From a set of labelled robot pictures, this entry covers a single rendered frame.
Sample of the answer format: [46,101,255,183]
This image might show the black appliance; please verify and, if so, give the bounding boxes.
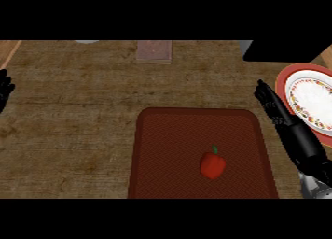
[242,40,332,63]

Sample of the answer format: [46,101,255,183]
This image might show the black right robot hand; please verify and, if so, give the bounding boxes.
[254,78,332,190]

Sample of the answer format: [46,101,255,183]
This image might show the red bell pepper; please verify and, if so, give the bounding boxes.
[198,144,229,180]

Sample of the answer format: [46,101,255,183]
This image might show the white floral plate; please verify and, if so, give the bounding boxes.
[283,69,332,138]

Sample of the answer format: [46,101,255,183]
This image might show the dark red tray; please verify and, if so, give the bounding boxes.
[127,106,280,200]

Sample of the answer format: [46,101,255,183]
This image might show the orange round placemat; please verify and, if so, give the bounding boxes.
[274,63,332,151]

